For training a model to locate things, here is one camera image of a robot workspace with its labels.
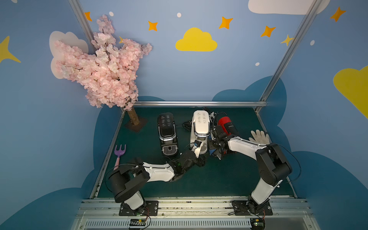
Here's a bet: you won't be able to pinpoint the white coffee machine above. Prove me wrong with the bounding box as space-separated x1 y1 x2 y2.
190 110 210 155

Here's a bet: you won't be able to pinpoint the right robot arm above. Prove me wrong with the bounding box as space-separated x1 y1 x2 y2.
212 125 292 208

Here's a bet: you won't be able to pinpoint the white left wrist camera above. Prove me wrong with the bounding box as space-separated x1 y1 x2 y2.
192 140 202 158

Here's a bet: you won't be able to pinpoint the black coffee machine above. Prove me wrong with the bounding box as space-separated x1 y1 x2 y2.
158 113 178 157

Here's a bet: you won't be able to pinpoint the aluminium frame rail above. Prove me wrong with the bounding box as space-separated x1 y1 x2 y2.
135 101 267 107

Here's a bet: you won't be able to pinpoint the black power cable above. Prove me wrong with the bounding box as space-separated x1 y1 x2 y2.
209 110 229 124

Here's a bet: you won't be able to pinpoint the red coffee machine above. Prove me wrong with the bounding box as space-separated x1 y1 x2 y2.
218 116 239 136

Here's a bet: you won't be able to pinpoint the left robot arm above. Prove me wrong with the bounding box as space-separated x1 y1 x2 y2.
106 149 206 212

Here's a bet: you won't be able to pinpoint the pink cherry blossom tree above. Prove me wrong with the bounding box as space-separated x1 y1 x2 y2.
54 15 152 132

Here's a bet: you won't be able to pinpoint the purple toy garden fork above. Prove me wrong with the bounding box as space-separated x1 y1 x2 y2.
114 144 127 170

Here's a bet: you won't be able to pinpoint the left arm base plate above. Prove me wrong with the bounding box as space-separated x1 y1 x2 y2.
119 200 159 217

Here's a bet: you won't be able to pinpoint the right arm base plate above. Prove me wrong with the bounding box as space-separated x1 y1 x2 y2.
232 199 273 216

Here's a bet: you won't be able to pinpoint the white knit work glove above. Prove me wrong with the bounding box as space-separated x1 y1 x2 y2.
249 129 271 145

